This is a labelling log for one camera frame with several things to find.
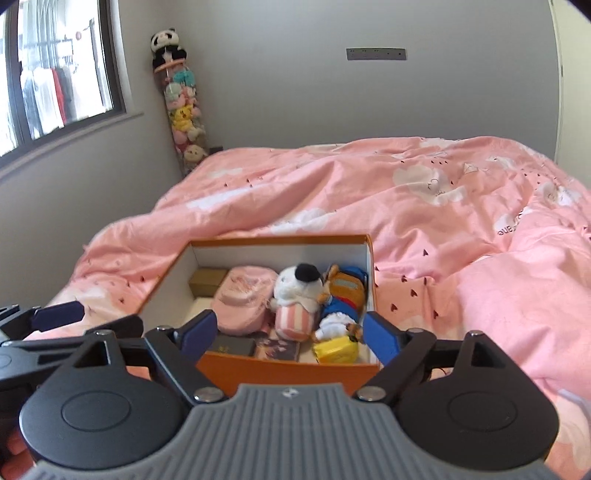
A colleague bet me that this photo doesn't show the grey wall socket plate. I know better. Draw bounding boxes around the grey wall socket plate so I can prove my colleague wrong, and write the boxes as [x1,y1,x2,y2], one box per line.
[346,47,408,62]

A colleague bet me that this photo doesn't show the white door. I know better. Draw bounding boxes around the white door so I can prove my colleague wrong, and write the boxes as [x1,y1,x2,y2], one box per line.
[549,0,591,185]

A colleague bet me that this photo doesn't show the panda plush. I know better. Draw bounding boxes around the panda plush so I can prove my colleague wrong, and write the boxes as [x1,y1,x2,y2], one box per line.
[150,28,188,70]

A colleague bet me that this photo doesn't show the pink printed blanket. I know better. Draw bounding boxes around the pink printed blanket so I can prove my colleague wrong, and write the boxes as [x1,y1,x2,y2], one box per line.
[23,136,591,480]

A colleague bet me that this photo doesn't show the hanging clothes outside window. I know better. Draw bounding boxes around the hanging clothes outside window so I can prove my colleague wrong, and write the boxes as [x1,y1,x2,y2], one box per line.
[21,65,77,134]

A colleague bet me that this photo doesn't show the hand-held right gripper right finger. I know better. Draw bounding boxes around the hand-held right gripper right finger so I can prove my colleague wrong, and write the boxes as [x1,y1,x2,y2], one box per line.
[355,311,533,401]

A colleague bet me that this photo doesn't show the silver card box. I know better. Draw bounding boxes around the silver card box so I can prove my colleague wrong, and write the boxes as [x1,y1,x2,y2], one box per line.
[252,337,301,361]

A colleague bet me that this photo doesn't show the pink fabric pouch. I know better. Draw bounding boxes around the pink fabric pouch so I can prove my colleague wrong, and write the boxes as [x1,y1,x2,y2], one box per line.
[216,265,279,336]

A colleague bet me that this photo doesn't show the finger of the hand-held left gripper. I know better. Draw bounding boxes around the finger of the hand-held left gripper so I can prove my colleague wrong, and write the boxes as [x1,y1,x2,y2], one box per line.
[0,315,145,371]
[0,301,87,343]

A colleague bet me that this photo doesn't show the dark grey box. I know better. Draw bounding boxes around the dark grey box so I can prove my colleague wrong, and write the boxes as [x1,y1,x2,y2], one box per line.
[211,335,257,357]

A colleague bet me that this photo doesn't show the orange cardboard box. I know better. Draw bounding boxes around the orange cardboard box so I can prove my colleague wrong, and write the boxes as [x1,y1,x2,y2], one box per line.
[139,234,383,398]

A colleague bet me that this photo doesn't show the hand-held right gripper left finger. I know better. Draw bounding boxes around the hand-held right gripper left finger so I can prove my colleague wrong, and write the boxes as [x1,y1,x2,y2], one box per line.
[46,309,223,404]

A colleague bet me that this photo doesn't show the white dog plush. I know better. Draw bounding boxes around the white dog plush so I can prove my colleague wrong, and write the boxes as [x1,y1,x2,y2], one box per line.
[269,263,326,342]

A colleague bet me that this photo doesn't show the person's left hand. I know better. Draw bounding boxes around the person's left hand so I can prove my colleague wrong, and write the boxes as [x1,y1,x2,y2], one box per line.
[0,424,35,470]

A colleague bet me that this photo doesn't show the hanging tube of plush toys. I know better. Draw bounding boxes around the hanging tube of plush toys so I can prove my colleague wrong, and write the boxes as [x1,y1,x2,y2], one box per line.
[154,58,209,178]

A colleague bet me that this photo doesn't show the small brown box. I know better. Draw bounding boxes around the small brown box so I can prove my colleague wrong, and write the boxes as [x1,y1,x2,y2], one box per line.
[188,268,229,296]

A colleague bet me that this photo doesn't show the blue duck plush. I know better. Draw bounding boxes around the blue duck plush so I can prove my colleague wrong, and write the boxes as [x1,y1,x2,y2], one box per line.
[311,264,370,365]

